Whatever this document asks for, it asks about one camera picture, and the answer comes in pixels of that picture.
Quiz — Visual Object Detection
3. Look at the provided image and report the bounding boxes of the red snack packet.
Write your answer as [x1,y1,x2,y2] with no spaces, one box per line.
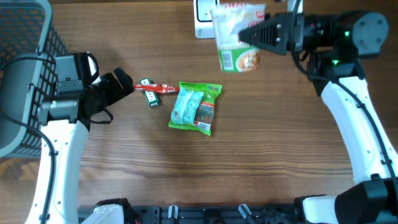
[133,84,180,94]

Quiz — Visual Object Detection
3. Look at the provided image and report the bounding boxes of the small green box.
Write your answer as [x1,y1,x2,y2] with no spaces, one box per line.
[139,77,160,108]

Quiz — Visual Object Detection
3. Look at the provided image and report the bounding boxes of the cup noodles container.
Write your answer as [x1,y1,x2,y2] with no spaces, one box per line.
[210,2,266,72]

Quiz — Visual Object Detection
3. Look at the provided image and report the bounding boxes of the teal wet wipes packet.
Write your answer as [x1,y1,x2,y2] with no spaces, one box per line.
[171,87,204,124]

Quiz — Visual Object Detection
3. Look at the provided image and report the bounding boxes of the green snack bag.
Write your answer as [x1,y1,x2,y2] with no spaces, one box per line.
[169,82,222,136]

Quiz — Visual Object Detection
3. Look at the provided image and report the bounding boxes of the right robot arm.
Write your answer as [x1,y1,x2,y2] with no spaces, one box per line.
[238,11,397,223]

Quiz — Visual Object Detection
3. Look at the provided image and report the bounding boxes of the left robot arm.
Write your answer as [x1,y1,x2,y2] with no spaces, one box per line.
[26,52,134,223]

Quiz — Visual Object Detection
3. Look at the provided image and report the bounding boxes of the white barcode scanner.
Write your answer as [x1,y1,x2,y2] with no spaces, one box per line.
[193,0,220,39]

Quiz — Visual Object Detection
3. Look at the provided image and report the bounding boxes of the grey plastic shopping basket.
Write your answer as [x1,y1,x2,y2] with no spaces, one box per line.
[0,0,69,159]

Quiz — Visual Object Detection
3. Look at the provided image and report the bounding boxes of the right camera cable black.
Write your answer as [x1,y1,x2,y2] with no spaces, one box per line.
[290,44,397,197]

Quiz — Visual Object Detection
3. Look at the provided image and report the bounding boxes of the camera cable black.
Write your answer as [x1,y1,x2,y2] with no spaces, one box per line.
[1,56,57,224]
[290,44,397,197]

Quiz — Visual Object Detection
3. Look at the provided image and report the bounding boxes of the left camera cable black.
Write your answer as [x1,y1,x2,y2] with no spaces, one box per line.
[1,56,57,224]

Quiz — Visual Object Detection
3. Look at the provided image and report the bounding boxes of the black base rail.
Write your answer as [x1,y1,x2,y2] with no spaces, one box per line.
[77,203,299,224]

